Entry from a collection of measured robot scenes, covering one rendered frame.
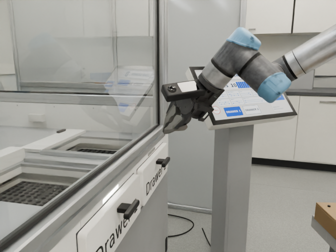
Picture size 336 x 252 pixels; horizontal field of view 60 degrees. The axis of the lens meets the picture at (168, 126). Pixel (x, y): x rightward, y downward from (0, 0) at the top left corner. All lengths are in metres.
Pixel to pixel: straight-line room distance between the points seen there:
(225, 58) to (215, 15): 1.50
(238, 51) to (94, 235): 0.52
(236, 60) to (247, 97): 0.70
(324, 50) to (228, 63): 0.24
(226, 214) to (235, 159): 0.29
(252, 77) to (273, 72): 0.05
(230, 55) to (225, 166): 0.85
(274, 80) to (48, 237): 0.56
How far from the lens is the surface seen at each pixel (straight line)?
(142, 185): 0.83
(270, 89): 0.73
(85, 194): 0.56
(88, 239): 0.57
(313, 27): 3.88
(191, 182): 2.45
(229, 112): 1.31
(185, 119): 0.80
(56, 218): 0.49
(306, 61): 0.84
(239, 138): 1.49
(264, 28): 3.84
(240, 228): 1.71
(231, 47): 0.75
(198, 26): 2.26
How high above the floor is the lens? 1.22
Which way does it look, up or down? 12 degrees down
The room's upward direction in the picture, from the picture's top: straight up
